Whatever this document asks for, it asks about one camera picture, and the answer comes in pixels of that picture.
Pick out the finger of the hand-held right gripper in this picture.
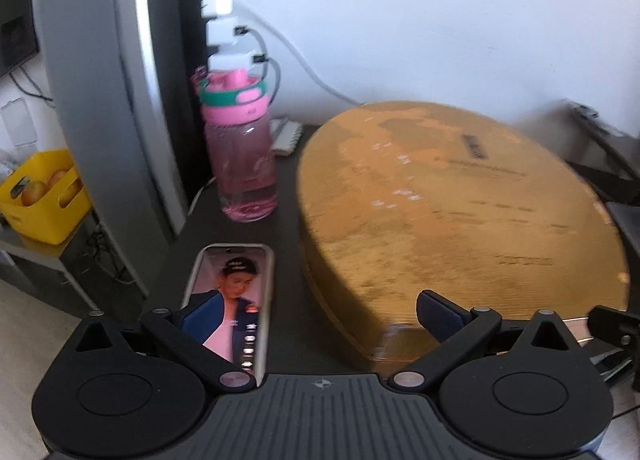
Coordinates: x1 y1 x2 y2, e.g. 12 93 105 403
587 305 640 347

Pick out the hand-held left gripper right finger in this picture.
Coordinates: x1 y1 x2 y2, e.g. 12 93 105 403
387 290 577 393

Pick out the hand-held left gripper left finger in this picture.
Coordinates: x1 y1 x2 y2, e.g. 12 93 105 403
67 296 257 393

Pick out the round gold box lid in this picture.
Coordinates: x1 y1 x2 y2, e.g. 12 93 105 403
295 100 630 331

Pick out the yellow plastic basket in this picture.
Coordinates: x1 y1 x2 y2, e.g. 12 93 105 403
0 149 94 246

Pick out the black desktop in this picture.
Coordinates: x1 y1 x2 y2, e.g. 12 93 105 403
47 122 640 421

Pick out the smartphone with lit screen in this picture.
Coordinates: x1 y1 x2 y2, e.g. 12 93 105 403
180 243 276 382

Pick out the pink water bottle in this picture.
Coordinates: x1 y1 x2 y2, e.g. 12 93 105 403
192 67 280 223

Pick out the grey side table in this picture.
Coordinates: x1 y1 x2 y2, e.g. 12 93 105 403
0 210 103 323

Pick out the spiral notebook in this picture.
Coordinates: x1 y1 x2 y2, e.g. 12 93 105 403
270 116 304 157

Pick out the grey monitor back panel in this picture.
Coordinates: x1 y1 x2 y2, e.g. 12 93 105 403
31 0 193 293

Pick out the white charger plug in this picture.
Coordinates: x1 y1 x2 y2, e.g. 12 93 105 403
206 17 249 47
201 0 235 20
208 54 267 74

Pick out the black charging cable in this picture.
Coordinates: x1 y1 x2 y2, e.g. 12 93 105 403
246 28 270 62
264 58 282 93

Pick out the white wall socket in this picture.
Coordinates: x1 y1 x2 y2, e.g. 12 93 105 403
0 97 38 148

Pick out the white charging cable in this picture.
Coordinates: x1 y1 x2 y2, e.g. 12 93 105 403
232 0 365 107

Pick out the dark wall screen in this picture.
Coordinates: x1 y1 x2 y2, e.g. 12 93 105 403
0 0 41 77

